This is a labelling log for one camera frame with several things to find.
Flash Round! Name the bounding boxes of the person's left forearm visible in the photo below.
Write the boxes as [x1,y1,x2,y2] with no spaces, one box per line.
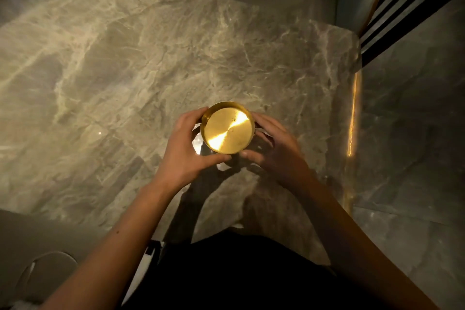
[38,178,189,310]

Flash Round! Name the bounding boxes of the person's black clothing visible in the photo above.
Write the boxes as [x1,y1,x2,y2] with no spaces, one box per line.
[122,229,398,310]

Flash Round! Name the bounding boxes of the person's right forearm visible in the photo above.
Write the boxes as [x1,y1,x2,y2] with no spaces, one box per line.
[289,171,441,310]

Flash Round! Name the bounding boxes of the gold metal cup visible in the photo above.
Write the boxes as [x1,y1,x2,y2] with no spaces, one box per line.
[199,101,256,155]

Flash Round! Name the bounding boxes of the grey curved seat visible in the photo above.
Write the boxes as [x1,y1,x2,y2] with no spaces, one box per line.
[0,209,162,310]

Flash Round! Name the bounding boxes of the person's right hand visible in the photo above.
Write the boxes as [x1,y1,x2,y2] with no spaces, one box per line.
[239,113,317,191]

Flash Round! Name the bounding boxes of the warm light strip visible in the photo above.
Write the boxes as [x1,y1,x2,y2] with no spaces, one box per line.
[346,71,361,158]

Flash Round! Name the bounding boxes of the person's left hand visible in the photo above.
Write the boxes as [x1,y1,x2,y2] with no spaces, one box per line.
[153,107,232,194]

